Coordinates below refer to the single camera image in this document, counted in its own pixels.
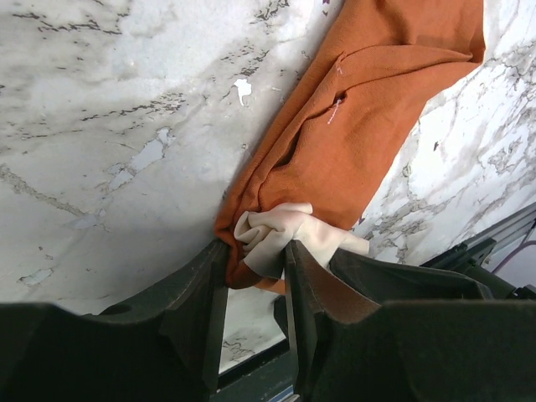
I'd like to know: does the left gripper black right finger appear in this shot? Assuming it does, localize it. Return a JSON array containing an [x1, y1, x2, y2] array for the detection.
[[285, 241, 535, 401]]

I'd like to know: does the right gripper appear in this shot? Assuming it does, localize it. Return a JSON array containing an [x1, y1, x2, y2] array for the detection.
[[329, 240, 535, 302]]

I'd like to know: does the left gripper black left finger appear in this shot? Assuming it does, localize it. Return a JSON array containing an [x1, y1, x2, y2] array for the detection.
[[1, 240, 229, 401]]

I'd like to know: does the rust brown underwear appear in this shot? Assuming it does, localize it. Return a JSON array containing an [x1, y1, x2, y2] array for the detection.
[[214, 1, 486, 291]]

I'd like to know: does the aluminium extrusion rail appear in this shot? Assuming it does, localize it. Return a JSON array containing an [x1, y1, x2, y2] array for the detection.
[[456, 203, 535, 250]]

